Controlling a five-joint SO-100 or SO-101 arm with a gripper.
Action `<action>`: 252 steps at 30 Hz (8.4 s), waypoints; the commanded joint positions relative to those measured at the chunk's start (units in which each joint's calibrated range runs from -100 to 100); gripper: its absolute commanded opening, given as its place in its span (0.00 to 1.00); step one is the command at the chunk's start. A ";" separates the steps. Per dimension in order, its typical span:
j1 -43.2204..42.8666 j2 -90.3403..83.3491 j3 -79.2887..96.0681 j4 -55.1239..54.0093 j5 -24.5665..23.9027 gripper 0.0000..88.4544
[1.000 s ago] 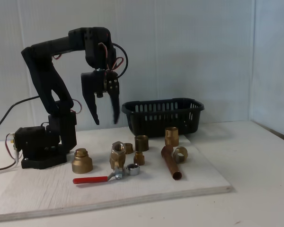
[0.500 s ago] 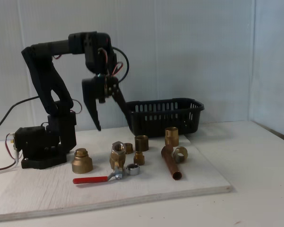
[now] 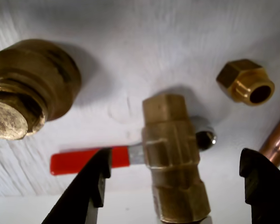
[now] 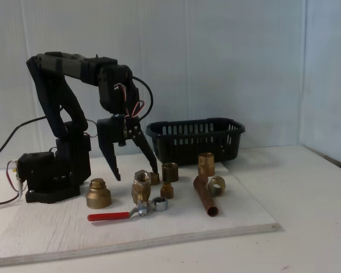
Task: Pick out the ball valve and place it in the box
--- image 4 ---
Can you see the chrome cap nut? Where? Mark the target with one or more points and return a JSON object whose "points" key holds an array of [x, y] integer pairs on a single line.
{"points": [[160, 205]]}

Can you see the small brass hex fitting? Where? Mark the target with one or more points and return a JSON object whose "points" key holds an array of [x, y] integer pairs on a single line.
{"points": [[167, 191]]}

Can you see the brass hex plug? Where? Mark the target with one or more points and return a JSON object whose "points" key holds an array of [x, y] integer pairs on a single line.
{"points": [[155, 179]]}

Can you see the black plastic slotted basket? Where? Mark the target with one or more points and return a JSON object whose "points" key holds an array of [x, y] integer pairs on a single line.
{"points": [[187, 153]]}

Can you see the brass sleeve coupling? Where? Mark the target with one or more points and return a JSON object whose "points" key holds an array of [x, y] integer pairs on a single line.
{"points": [[170, 173]]}

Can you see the tall brass threaded nipple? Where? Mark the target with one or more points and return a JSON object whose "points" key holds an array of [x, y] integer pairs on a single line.
{"points": [[206, 165]]}

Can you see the large brass reducer fitting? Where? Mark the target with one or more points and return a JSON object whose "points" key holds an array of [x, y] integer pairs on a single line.
{"points": [[99, 197]]}

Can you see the white plywood board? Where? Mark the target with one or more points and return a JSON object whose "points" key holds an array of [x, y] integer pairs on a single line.
{"points": [[130, 230]]}

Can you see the copper pipe piece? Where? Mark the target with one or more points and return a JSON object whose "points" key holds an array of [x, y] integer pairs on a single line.
{"points": [[204, 196]]}

